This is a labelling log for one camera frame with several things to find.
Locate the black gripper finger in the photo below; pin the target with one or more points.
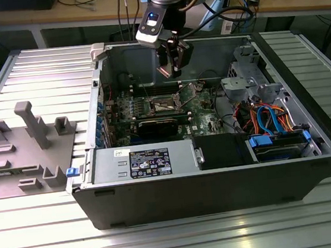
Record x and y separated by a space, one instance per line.
184 54
164 56

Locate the silver CPU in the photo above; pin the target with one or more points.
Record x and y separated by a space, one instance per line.
164 71

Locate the black RAM slot white clips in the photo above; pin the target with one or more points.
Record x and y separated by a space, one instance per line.
154 92
153 85

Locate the CPU socket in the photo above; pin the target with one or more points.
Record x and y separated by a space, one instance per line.
163 102

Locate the white paper tag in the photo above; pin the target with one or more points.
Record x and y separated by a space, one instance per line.
227 24

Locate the grey metal drive cage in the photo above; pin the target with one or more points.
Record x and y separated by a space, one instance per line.
235 84

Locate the green motherboard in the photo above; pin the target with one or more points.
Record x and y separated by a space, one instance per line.
200 117

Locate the beige case release latch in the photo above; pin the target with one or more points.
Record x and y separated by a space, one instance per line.
98 51

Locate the black graphics card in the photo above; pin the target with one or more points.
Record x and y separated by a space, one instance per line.
157 128

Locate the blue expansion card retainer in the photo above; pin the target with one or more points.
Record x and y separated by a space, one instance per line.
100 122

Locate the wooden desk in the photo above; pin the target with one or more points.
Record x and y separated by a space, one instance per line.
81 12

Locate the blue disk carrier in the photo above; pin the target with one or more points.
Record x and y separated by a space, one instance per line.
260 142

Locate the grey power supply unit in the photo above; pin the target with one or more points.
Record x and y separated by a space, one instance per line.
107 166

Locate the grey hard disk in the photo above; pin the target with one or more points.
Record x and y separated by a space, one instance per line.
279 150

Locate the black PC case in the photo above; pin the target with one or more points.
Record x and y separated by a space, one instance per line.
191 195

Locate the blue plastic case latch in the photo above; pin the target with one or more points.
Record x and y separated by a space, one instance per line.
71 172

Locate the grey parts rack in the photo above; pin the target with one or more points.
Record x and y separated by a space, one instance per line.
23 164

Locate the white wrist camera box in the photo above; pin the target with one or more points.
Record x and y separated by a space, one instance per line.
148 40

